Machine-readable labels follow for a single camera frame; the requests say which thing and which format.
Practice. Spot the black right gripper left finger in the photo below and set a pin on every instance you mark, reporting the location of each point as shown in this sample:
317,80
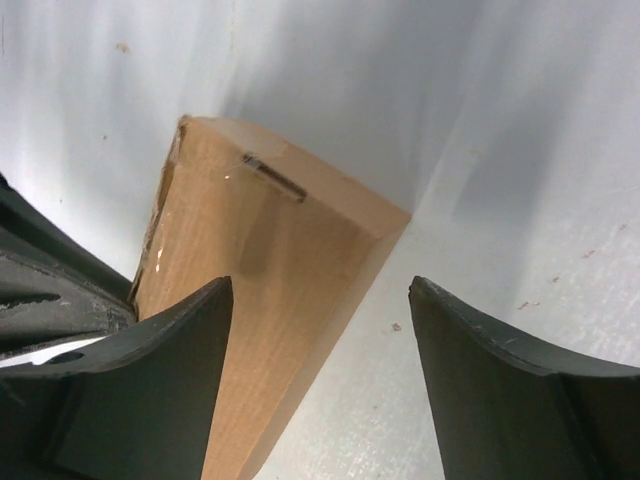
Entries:
137,404

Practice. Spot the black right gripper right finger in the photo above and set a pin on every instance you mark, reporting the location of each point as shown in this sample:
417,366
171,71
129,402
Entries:
508,405

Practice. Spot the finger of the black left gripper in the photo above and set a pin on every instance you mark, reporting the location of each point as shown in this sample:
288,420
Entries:
52,289

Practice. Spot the brown cardboard express box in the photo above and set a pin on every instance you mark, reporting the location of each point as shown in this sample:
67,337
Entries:
302,243

